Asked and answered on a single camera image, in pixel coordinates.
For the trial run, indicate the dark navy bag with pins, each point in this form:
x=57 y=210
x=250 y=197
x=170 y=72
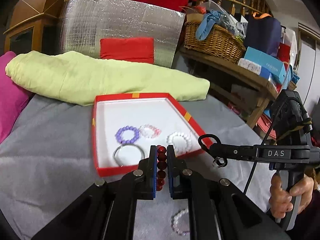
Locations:
x=263 y=33

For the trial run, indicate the light blue cardboard box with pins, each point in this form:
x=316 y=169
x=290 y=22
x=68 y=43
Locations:
x=273 y=65

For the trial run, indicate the grey metal bangle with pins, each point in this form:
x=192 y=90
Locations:
x=128 y=155

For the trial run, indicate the silver foil insulation panel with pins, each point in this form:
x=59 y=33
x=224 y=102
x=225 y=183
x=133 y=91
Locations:
x=85 y=22

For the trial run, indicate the small red cushion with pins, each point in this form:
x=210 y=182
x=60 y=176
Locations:
x=133 y=49

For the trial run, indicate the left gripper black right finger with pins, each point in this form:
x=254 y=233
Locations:
x=173 y=173

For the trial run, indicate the wicker basket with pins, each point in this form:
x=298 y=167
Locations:
x=219 y=42

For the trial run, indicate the grey bed cover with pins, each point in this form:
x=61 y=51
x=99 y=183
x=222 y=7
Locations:
x=46 y=163

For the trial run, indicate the wooden shelf table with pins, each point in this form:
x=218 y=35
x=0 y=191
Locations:
x=223 y=75

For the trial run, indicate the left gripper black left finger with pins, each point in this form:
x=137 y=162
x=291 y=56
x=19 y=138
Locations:
x=152 y=170

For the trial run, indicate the person right hand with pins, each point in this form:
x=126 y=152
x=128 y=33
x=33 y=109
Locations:
x=280 y=200

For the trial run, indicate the red white jewelry box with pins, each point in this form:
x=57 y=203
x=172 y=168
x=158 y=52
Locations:
x=143 y=119

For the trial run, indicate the magenta pillow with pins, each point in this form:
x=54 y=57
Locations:
x=13 y=98

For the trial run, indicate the blue cloth in basket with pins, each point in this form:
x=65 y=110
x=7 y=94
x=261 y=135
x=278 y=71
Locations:
x=209 y=20

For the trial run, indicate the wooden cabinet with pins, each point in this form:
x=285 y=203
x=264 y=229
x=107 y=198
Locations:
x=31 y=17

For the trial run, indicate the light green folded blanket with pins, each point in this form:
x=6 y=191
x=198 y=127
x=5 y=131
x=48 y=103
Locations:
x=76 y=78

